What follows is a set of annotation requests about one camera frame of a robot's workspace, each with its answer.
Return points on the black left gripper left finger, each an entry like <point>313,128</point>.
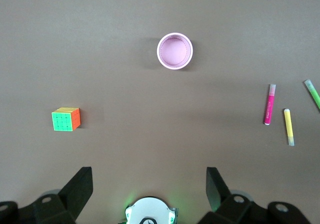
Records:
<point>75,191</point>

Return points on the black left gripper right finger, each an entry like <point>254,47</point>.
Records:
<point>221,192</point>

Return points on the pink marker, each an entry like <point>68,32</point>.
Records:
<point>270,104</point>

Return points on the colourful puzzle cube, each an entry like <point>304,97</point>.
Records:
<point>63,120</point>

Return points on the yellow marker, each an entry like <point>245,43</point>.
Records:
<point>288,124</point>

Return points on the green marker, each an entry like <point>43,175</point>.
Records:
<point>313,91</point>

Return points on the pink plastic cup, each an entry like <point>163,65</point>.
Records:
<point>175,50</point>

